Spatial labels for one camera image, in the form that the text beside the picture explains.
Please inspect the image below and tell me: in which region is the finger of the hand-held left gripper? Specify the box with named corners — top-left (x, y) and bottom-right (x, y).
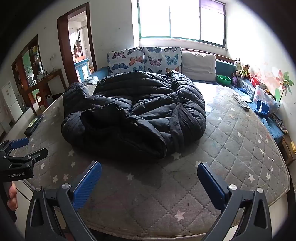
top-left (2, 148), bottom-right (48, 168)
top-left (0, 137), bottom-right (29, 158)

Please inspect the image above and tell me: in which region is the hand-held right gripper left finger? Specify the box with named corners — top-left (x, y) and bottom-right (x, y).
top-left (25, 160), bottom-right (102, 241)

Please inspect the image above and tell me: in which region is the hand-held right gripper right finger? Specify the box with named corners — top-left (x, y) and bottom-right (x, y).
top-left (197, 162), bottom-right (273, 241)

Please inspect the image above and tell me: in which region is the black puffer jacket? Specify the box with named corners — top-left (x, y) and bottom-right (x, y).
top-left (61, 70), bottom-right (207, 162)

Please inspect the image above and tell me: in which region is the person's left hand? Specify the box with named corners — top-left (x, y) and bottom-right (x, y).
top-left (7, 183), bottom-right (18, 211)

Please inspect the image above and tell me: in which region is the black flat case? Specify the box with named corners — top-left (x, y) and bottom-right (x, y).
top-left (24, 114), bottom-right (44, 137)

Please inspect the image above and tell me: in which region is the grey star-print quilted mattress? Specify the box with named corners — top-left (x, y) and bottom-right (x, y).
top-left (13, 81), bottom-right (290, 235)

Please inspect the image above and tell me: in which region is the white refrigerator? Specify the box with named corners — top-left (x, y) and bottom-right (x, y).
top-left (1, 81), bottom-right (24, 123)

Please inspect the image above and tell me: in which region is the red plastic stool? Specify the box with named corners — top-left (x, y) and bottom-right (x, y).
top-left (35, 93), bottom-right (46, 111)

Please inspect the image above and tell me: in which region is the wooden display cabinet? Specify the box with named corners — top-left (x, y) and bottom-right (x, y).
top-left (11, 34), bottom-right (47, 116)

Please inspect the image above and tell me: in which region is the brown wooden desk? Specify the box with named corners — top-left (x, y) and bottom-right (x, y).
top-left (37, 68), bottom-right (68, 109)

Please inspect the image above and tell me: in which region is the brown wooden box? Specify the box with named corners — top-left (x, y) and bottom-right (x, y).
top-left (280, 134), bottom-right (296, 165)

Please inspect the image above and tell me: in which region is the grey remote control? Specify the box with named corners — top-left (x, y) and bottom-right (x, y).
top-left (232, 93), bottom-right (250, 110)

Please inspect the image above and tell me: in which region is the dark crumpled cloth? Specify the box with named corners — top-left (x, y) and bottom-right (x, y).
top-left (270, 113), bottom-right (289, 134)

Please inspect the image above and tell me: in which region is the blue and white cabinet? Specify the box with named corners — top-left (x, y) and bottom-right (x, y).
top-left (74, 58), bottom-right (90, 81)

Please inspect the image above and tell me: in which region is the clear plastic bag with items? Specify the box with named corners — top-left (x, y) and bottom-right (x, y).
top-left (253, 85), bottom-right (281, 110)

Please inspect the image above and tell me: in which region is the green bowl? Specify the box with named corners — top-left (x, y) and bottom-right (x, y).
top-left (216, 75), bottom-right (232, 85)

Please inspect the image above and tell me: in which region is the red box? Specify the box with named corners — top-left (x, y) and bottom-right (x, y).
top-left (251, 76), bottom-right (263, 88)

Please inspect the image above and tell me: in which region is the yellow-green plush toy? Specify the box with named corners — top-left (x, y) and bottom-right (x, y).
top-left (236, 64), bottom-right (251, 80)

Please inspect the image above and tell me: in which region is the blue sofa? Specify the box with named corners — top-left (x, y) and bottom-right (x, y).
top-left (86, 57), bottom-right (285, 143)

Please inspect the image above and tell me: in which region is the plain white pillow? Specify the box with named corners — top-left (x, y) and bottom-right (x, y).
top-left (181, 50), bottom-right (216, 81)

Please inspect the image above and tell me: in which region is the pinwheel flower decoration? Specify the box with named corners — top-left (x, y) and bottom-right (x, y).
top-left (276, 71), bottom-right (295, 102)

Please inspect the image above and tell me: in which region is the butterfly print pillow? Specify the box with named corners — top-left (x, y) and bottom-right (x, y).
top-left (107, 47), bottom-right (145, 75)
top-left (143, 46), bottom-right (182, 75)

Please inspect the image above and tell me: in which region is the green-framed window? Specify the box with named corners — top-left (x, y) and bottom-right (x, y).
top-left (137, 0), bottom-right (227, 46)

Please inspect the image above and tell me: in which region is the brown wooden door frame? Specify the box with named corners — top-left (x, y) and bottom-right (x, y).
top-left (57, 2), bottom-right (97, 88)

